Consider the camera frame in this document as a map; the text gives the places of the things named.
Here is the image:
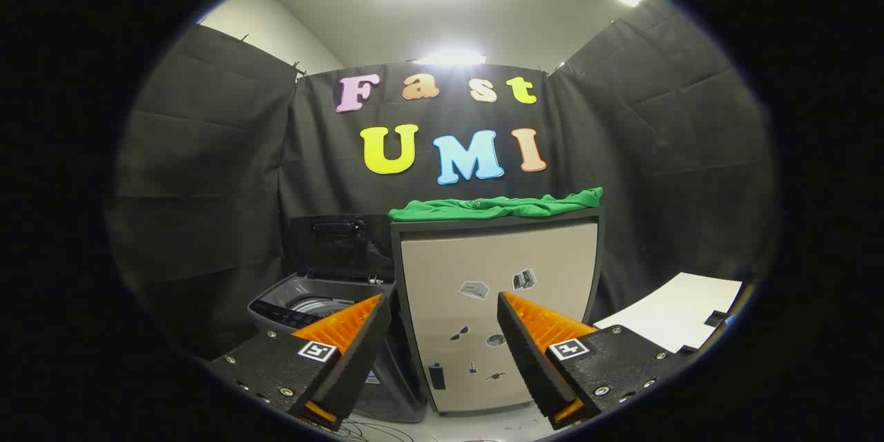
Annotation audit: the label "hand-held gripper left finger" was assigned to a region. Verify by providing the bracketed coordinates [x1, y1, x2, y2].
[209, 294, 392, 431]

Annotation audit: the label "grey washing machine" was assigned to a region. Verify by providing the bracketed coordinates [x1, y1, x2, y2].
[247, 273, 429, 423]

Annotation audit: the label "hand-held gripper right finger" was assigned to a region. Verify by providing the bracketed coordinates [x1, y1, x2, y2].
[497, 291, 695, 430]

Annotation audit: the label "black backdrop cloth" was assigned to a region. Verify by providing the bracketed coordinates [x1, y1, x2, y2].
[110, 0, 778, 360]

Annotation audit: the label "thin floor cables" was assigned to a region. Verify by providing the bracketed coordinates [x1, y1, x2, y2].
[342, 418, 416, 442]

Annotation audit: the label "green polo shirt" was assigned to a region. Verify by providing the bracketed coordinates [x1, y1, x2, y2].
[387, 187, 604, 223]

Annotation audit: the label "beige cabinet with black frame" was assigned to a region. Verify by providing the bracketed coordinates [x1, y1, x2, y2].
[389, 207, 606, 416]

